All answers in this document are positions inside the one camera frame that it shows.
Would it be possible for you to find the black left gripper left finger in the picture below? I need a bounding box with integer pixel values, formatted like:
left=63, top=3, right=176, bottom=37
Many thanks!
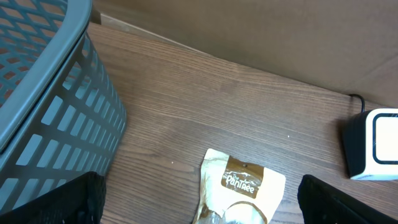
left=1, top=171, right=106, bottom=224

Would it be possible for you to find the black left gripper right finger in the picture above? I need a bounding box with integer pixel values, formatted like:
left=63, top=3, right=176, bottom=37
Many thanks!
left=297, top=174, right=397, bottom=224

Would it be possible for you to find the brown and white snack bag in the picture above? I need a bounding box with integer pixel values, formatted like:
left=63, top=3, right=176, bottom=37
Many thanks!
left=193, top=149, right=286, bottom=224

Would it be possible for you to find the white barcode scanner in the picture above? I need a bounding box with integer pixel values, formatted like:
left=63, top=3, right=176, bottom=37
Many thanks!
left=342, top=108, right=397, bottom=180

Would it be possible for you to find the grey plastic mesh basket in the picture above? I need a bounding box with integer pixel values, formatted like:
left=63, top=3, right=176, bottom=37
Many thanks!
left=1, top=0, right=127, bottom=213

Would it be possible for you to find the black scanner cable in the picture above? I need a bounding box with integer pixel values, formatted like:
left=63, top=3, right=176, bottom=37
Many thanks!
left=348, top=93, right=366, bottom=114

